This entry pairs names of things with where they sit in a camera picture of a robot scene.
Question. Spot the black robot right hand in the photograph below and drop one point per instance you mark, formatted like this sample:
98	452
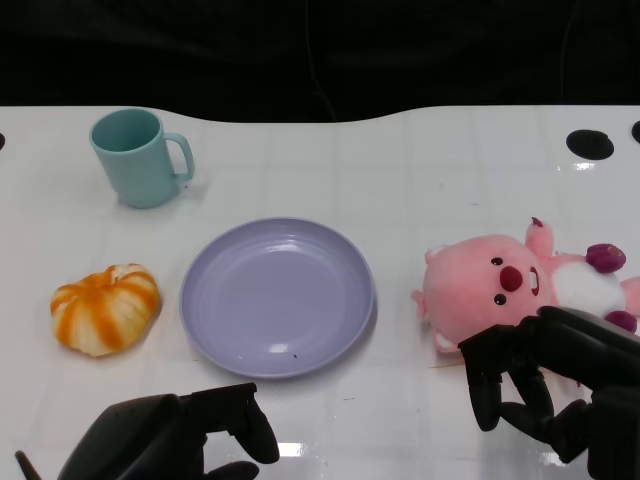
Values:
575	345

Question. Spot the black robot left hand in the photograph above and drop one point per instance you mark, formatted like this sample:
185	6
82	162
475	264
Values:
145	430

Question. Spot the lavender plastic plate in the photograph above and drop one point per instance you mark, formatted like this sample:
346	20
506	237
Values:
277	295

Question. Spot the pink plush doll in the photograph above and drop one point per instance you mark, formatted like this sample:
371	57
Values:
465	280

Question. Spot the orange white striped pumpkin toy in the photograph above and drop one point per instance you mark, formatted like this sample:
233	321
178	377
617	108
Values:
105	310

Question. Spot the light teal plastic mug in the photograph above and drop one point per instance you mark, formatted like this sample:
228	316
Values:
137	165

